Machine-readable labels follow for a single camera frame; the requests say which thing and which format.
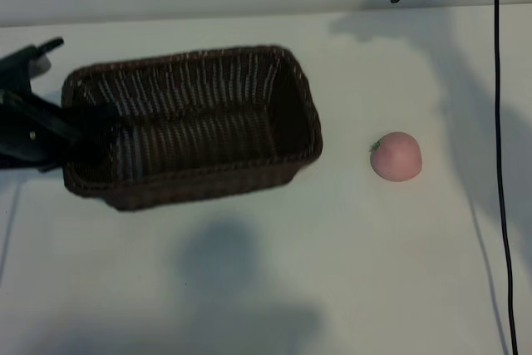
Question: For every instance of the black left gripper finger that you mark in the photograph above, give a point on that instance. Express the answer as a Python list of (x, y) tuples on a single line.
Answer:
[(101, 119)]

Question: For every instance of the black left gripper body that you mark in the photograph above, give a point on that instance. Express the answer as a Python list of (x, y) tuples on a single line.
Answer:
[(29, 134)]

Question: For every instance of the dark brown wicker basket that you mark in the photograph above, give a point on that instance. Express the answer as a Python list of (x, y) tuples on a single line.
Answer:
[(208, 130)]

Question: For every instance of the pink peach with green leaf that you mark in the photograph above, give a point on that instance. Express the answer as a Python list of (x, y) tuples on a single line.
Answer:
[(397, 157)]

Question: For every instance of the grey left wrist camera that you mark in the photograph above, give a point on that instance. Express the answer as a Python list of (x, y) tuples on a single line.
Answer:
[(16, 64)]

